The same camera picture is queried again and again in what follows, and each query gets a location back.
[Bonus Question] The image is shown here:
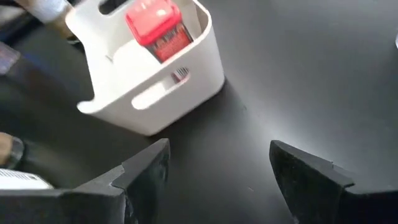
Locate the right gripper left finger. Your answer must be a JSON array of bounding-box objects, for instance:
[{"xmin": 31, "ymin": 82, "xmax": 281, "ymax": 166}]
[{"xmin": 0, "ymin": 138, "xmax": 171, "ymax": 224}]

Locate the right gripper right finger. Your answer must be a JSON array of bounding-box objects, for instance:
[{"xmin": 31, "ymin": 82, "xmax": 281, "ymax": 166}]
[{"xmin": 269, "ymin": 139, "xmax": 398, "ymax": 224}]

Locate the furikake seasoning glass jar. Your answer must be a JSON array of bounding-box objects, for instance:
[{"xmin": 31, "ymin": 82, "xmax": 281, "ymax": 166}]
[{"xmin": 0, "ymin": 132, "xmax": 25, "ymax": 170}]

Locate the red block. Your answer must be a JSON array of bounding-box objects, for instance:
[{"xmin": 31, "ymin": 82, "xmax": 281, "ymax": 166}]
[{"xmin": 125, "ymin": 0, "xmax": 194, "ymax": 84}]

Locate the white plastic caddy bin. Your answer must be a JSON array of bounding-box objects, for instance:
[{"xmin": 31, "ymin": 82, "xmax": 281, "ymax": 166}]
[{"xmin": 64, "ymin": 0, "xmax": 226, "ymax": 137}]

